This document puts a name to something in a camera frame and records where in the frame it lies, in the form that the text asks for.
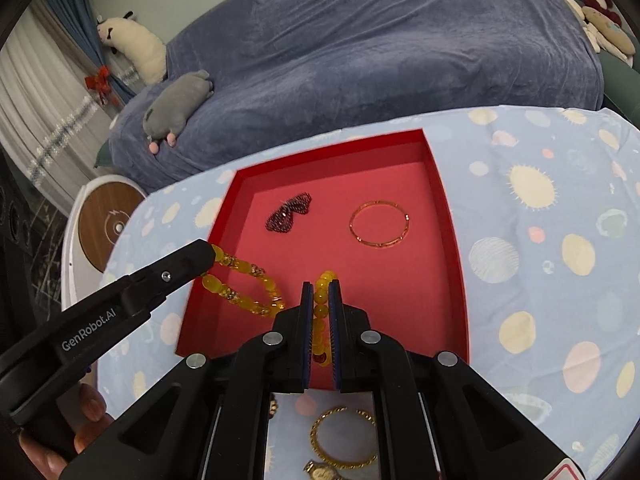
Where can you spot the thin gold bangle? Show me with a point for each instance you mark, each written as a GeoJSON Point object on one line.
{"type": "Point", "coordinates": [351, 226]}

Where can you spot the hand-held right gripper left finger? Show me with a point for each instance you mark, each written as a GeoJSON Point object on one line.
{"type": "Point", "coordinates": [306, 340]}

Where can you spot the blue curtain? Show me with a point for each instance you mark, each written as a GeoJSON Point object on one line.
{"type": "Point", "coordinates": [70, 15]}

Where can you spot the dark purple beaded bow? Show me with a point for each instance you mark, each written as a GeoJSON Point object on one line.
{"type": "Point", "coordinates": [285, 216]}

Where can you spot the red box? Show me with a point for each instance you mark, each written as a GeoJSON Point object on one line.
{"type": "Point", "coordinates": [350, 270]}

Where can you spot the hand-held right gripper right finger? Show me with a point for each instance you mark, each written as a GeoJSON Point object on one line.
{"type": "Point", "coordinates": [336, 340]}

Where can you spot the blue-grey sofa cover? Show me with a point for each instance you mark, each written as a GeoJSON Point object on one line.
{"type": "Point", "coordinates": [375, 60]}

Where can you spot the red bow curtain tie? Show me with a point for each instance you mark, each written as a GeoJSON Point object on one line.
{"type": "Point", "coordinates": [97, 82]}

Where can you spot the green sofa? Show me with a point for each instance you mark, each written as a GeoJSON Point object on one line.
{"type": "Point", "coordinates": [620, 85]}

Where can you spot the dark furniture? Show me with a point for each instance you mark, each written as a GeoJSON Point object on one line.
{"type": "Point", "coordinates": [25, 250]}

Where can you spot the gold wristwatch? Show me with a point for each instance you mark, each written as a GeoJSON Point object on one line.
{"type": "Point", "coordinates": [320, 470]}

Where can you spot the white curtain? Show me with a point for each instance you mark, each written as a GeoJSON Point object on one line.
{"type": "Point", "coordinates": [40, 100]}

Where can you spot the person's left hand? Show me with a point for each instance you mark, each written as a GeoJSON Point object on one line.
{"type": "Point", "coordinates": [90, 410]}

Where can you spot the silver tinsel garland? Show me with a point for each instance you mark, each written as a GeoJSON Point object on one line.
{"type": "Point", "coordinates": [60, 132]}

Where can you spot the beige cookie plush toy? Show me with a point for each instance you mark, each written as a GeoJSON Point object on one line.
{"type": "Point", "coordinates": [610, 35]}

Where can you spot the white plush toy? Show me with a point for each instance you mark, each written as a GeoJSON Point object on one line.
{"type": "Point", "coordinates": [140, 50]}

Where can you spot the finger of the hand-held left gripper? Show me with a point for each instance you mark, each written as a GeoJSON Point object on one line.
{"type": "Point", "coordinates": [170, 272]}

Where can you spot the grey plush toy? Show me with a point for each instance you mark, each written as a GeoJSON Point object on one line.
{"type": "Point", "coordinates": [175, 105]}

